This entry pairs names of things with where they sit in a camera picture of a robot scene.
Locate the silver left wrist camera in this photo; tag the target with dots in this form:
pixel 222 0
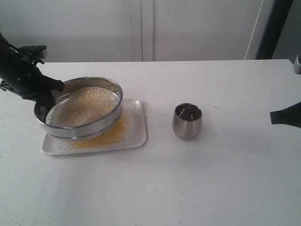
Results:
pixel 39 51

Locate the beige sand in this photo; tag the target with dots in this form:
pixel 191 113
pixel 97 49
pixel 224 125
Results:
pixel 87 113

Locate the white rectangular plastic tray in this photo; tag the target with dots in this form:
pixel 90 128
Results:
pixel 129 132

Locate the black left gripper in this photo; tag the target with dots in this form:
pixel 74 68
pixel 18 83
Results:
pixel 27 81

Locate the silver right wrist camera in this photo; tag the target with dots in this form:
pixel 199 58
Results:
pixel 297 65

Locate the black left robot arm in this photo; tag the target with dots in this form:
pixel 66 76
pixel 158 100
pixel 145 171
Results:
pixel 5 48

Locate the round steel mesh sieve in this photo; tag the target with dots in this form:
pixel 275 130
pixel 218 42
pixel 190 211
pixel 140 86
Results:
pixel 71 86

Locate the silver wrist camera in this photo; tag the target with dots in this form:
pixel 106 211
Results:
pixel 39 51
pixel 297 65

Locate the stainless steel cup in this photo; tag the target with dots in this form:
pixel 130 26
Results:
pixel 187 121

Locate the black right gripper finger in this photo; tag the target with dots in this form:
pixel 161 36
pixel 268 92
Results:
pixel 290 116

